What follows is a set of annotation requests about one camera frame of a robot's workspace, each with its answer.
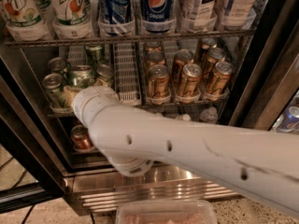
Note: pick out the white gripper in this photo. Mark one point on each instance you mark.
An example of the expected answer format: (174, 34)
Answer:
(83, 99)

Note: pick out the green can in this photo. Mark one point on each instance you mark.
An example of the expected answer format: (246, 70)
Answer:
(53, 85)
(105, 74)
(95, 54)
(59, 65)
(81, 76)

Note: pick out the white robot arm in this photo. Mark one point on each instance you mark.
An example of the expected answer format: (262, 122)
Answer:
(259, 165)

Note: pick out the front left red can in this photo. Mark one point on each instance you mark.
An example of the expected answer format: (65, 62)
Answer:
(81, 139)

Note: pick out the open fridge door left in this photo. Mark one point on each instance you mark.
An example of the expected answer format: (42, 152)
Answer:
(22, 139)

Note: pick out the front left gold can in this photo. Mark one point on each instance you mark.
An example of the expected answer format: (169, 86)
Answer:
(158, 79)

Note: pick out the gold can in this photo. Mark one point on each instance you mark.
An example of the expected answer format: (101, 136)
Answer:
(213, 56)
(158, 79)
(190, 76)
(182, 57)
(219, 78)
(150, 46)
(204, 44)
(155, 57)

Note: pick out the back left gold can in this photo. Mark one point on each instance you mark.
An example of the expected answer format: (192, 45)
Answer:
(150, 46)

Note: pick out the front middle gold can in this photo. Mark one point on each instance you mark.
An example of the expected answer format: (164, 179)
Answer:
(190, 76)

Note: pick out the back right gold can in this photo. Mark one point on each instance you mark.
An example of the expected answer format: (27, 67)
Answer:
(204, 44)

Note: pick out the front right gold can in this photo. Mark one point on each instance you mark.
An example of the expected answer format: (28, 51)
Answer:
(219, 78)

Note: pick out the glass fridge door right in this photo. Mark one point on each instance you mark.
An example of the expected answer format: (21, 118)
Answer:
(273, 81)

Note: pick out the blue can behind door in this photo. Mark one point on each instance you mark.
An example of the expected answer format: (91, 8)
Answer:
(290, 119)

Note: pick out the left pepsi bottle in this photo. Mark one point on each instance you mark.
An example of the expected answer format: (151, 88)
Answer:
(116, 13)

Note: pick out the pepsi bottle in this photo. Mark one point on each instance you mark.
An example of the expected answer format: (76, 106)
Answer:
(116, 13)
(156, 14)

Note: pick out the right 7up bottle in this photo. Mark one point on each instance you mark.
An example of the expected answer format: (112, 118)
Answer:
(72, 20)

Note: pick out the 7up bottle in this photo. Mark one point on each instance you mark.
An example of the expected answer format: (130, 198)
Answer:
(24, 20)
(72, 20)

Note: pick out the left 7up bottle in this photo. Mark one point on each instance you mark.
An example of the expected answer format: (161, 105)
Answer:
(24, 20)

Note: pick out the right pepsi bottle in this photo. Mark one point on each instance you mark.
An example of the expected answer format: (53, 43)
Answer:
(156, 14)

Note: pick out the middle water bottle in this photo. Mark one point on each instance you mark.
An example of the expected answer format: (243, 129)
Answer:
(184, 117)

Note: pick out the water bottle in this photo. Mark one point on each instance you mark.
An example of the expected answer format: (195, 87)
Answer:
(184, 117)
(209, 115)

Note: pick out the right water bottle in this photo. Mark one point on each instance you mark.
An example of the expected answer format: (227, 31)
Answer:
(209, 115)

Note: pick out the clear plastic food container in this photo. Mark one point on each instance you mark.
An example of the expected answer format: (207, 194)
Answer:
(166, 212)

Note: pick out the left white tea bottle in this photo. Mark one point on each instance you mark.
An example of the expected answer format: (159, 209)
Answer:
(197, 13)

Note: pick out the white tea bottle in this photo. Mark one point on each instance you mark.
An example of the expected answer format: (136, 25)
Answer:
(197, 13)
(233, 14)

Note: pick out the right white tea bottle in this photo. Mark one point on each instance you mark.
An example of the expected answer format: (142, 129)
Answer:
(233, 14)

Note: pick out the upper wire shelf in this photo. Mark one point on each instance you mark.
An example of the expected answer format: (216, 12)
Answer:
(124, 39)

